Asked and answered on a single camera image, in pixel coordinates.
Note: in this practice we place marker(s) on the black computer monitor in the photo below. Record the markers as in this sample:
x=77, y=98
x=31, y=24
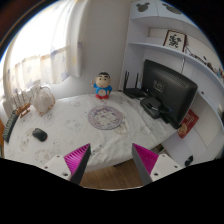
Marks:
x=169, y=94

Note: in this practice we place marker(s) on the wooden rack with glass tubes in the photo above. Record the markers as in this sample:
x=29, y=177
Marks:
x=22, y=103

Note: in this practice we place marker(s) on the black computer mouse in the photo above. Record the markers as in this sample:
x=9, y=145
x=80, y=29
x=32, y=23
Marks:
x=39, y=134

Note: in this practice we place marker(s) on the framed picture on shelf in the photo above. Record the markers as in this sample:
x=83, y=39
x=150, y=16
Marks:
x=175, y=40

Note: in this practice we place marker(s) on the black wifi router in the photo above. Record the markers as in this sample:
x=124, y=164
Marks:
x=132, y=92

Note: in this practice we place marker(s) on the round purple mouse pad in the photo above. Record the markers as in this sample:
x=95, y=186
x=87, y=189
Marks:
x=105, y=117

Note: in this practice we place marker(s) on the white wall shelf unit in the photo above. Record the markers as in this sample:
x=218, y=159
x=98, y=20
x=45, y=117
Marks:
x=149, y=21

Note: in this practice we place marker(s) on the white sheer curtain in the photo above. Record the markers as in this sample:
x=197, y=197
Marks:
x=47, y=49

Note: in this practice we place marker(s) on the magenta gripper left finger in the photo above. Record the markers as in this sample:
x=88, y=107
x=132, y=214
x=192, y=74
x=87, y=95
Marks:
x=70, y=167

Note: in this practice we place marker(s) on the white patterned tablecloth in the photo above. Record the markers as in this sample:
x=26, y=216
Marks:
x=68, y=128

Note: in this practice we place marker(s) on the black keyboard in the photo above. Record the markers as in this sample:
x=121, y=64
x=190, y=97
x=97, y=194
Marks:
x=9, y=126

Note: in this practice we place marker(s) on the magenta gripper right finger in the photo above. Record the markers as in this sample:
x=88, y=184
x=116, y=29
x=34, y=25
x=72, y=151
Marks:
x=151, y=166

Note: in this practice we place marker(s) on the cartoon boy figurine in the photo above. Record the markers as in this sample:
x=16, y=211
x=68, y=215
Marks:
x=102, y=86

